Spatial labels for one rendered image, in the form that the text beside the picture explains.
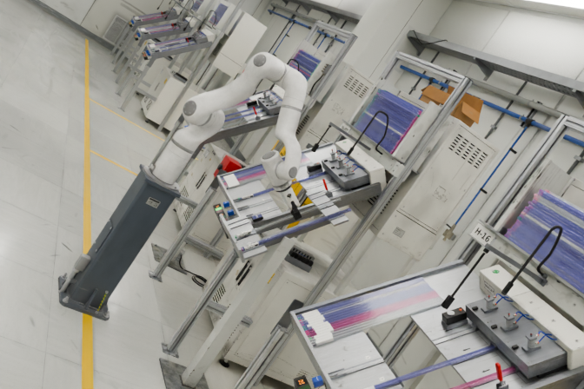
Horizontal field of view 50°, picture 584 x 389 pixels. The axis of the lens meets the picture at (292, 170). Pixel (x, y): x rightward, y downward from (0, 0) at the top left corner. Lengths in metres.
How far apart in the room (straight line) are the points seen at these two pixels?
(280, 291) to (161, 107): 4.71
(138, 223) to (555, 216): 1.76
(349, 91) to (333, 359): 2.73
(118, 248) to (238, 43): 4.92
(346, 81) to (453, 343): 2.70
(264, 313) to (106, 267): 0.82
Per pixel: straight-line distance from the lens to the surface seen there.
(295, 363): 3.52
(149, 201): 2.94
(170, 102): 7.63
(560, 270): 2.23
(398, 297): 2.39
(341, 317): 2.32
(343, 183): 3.14
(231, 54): 7.63
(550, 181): 2.53
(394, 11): 6.51
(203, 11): 8.94
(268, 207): 3.17
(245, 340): 3.35
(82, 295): 3.13
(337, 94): 4.54
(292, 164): 2.57
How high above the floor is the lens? 1.45
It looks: 7 degrees down
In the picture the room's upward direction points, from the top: 34 degrees clockwise
